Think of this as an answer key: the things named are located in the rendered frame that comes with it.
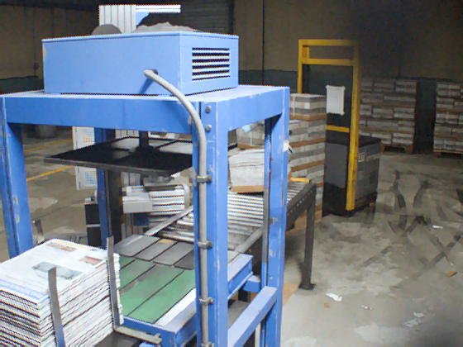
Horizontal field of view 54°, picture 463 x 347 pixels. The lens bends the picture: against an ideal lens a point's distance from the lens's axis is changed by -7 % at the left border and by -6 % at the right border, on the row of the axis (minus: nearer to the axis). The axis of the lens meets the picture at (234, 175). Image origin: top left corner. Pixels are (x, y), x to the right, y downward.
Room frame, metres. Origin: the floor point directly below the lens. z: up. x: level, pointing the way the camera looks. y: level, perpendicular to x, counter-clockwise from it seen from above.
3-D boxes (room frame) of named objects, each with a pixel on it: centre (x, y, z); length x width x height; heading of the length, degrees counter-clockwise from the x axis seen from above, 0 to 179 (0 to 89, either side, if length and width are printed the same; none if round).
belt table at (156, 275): (1.82, 0.35, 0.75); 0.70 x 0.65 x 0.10; 156
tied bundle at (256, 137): (4.34, -0.25, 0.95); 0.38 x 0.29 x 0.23; 45
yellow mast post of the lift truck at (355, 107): (4.82, -1.22, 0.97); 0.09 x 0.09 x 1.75; 45
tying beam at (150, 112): (1.82, 0.35, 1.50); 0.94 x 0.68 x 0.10; 66
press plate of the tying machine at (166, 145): (1.82, 0.35, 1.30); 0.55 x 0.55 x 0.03; 66
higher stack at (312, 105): (4.75, -0.67, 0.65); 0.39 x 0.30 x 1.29; 45
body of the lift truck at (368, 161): (5.32, -1.24, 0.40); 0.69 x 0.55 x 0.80; 45
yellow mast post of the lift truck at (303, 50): (5.29, -0.75, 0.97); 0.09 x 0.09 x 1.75; 45
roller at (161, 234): (2.22, 0.18, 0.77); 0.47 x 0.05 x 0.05; 66
